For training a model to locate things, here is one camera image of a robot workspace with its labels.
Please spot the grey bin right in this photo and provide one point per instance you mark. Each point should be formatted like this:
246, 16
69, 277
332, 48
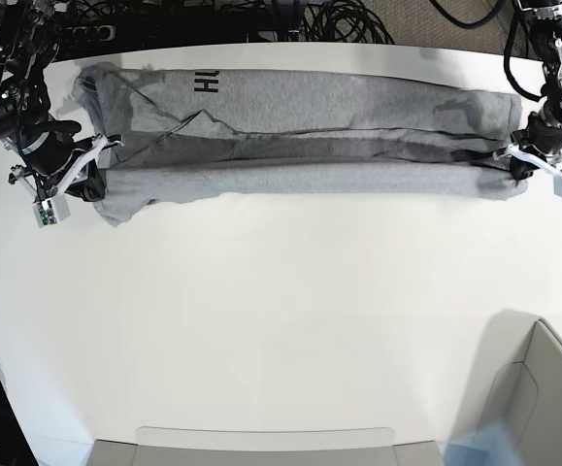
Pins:
522, 420

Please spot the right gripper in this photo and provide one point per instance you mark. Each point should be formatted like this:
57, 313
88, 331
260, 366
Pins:
56, 164

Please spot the grey T-shirt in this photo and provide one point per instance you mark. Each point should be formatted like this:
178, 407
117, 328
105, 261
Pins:
189, 135

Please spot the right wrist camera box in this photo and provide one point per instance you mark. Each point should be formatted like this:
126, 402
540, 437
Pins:
51, 211

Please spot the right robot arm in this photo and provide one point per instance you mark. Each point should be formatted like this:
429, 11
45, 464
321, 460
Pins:
30, 35

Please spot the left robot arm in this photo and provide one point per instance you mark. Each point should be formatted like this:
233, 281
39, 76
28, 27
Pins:
542, 23

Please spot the black power strip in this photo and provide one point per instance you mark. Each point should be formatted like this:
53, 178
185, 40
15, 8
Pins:
83, 34

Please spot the blue translucent object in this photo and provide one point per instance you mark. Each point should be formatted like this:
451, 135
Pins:
479, 444

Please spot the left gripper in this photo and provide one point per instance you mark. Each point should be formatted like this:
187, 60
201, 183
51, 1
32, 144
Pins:
538, 146

